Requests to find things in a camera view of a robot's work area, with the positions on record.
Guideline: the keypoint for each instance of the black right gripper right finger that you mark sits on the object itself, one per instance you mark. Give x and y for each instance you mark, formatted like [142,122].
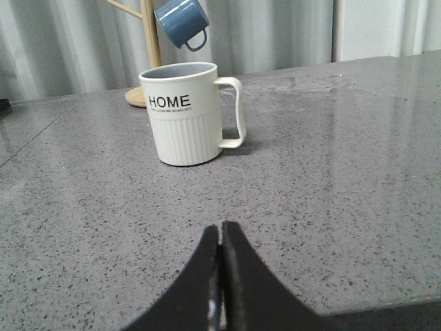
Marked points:
[254,298]

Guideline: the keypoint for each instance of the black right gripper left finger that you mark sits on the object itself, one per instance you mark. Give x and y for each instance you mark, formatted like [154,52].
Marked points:
[193,301]

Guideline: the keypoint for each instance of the blue enamel mug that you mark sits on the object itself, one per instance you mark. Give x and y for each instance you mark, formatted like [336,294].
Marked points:
[181,21]

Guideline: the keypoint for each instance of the cream HOME mug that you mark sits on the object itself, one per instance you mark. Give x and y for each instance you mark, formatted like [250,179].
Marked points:
[184,109]

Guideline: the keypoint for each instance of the wooden mug tree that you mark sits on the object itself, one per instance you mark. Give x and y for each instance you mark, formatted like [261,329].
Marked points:
[135,97]

